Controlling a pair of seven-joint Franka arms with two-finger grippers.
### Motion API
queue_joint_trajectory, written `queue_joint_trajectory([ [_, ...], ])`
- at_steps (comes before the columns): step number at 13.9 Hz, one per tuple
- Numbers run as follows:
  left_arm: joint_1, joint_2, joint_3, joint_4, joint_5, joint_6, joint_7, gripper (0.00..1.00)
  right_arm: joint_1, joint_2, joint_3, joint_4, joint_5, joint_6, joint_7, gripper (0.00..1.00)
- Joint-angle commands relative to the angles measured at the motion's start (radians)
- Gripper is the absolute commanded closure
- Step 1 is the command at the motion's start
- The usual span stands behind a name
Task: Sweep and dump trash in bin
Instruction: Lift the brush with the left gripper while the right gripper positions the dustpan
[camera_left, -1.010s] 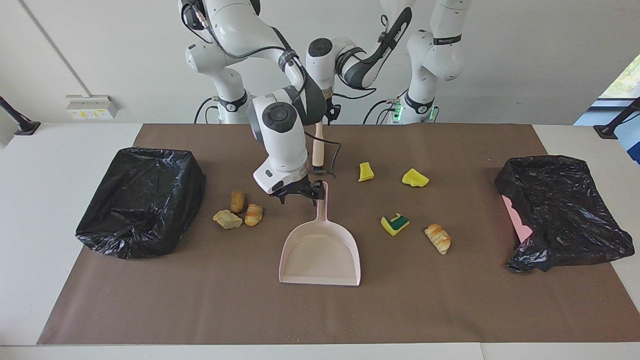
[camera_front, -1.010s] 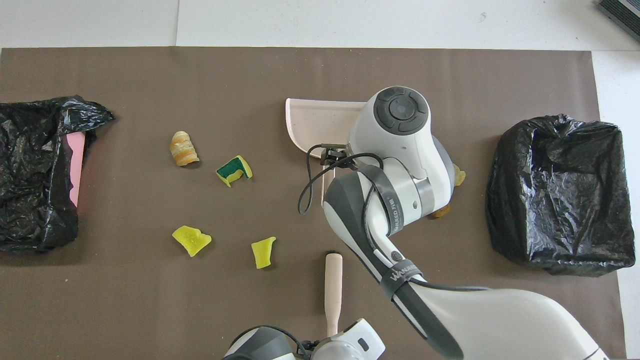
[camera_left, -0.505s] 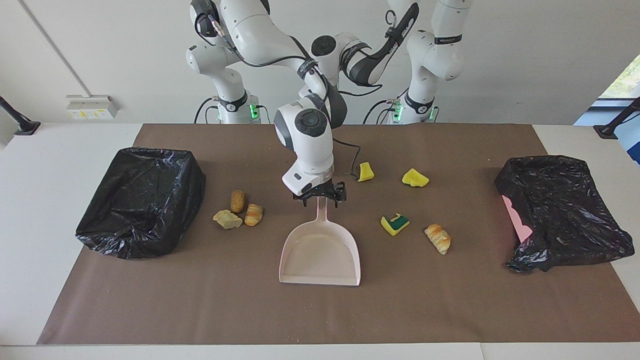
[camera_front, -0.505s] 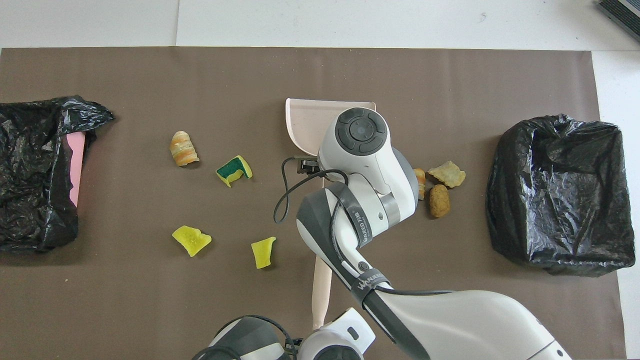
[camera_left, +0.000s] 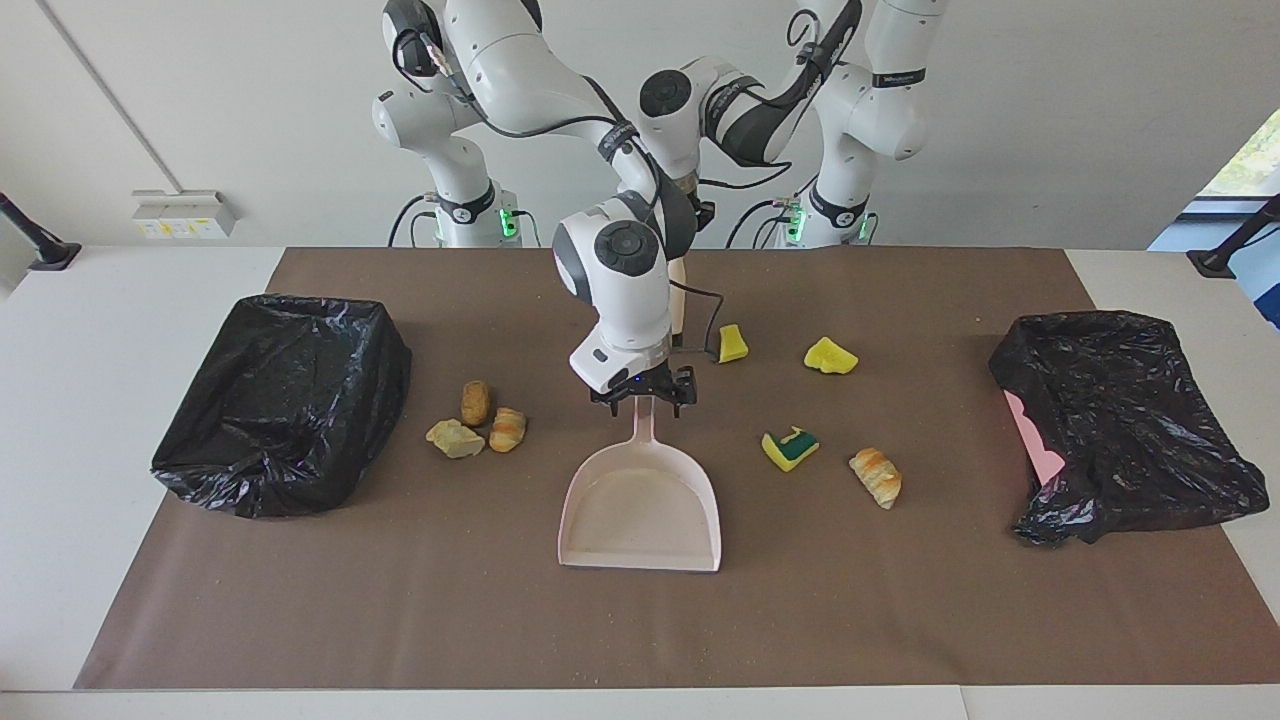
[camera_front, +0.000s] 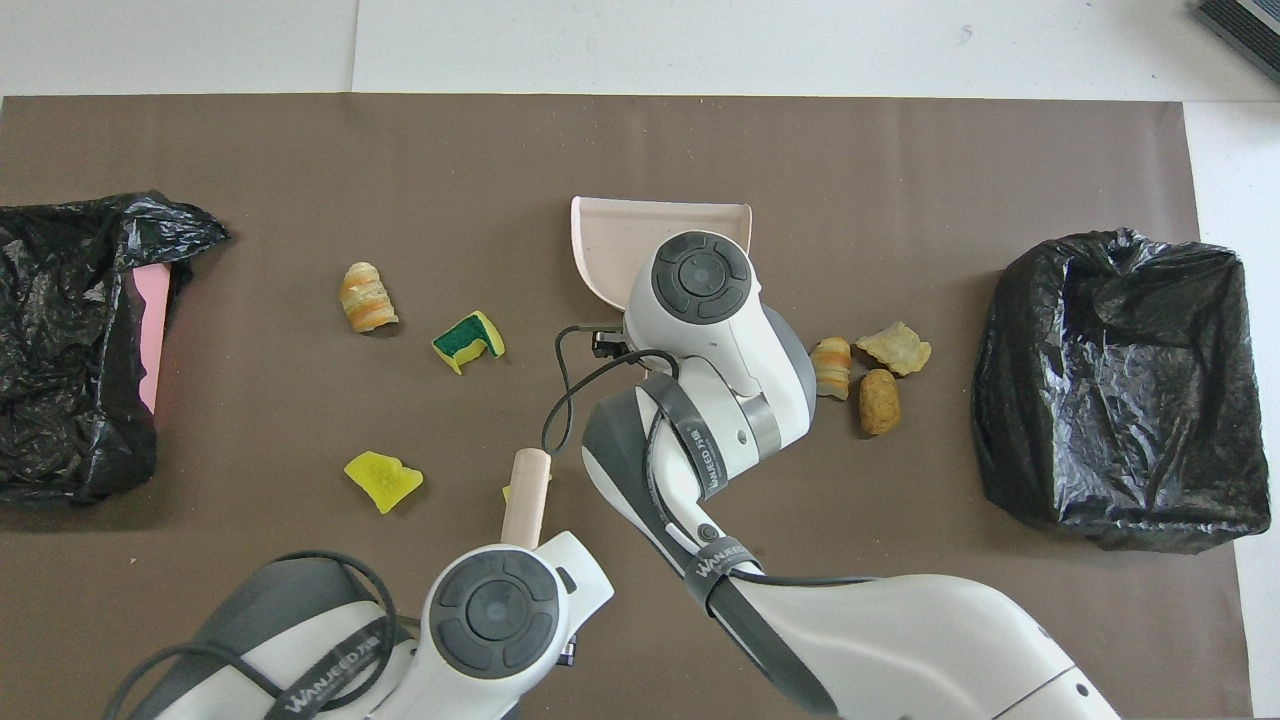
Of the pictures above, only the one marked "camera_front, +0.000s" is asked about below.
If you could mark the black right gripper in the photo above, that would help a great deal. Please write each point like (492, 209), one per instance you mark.
(608, 343)

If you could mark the pale pink dustpan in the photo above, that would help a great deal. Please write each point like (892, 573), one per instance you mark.
(610, 250)

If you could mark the yellow green sponge piece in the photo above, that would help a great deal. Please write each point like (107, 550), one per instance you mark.
(468, 340)

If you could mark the beige hand brush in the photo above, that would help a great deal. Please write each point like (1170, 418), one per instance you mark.
(527, 500)

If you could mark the small striped croissant toy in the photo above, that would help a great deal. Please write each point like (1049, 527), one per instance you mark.
(832, 368)

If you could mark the large striped croissant toy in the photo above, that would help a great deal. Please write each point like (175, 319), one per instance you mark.
(366, 298)

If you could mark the large yellow sponge piece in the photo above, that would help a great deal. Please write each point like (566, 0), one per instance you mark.
(382, 480)

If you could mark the brown fried nugget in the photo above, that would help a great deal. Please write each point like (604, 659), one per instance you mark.
(880, 403)

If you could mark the pale chip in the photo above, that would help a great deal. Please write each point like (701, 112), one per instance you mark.
(895, 348)

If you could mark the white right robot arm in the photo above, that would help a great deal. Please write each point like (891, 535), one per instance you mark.
(720, 330)

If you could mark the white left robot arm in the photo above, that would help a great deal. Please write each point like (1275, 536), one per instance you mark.
(330, 670)

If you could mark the pink plastic bin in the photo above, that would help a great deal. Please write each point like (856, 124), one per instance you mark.
(152, 330)

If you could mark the black bag lined bin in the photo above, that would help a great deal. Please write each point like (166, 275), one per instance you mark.
(1120, 400)

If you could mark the loose black trash bag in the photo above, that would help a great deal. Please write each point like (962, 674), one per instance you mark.
(70, 350)

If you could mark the brown paper table mat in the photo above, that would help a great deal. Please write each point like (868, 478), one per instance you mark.
(640, 150)

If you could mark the black ridged device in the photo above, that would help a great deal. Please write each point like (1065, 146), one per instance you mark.
(1250, 25)

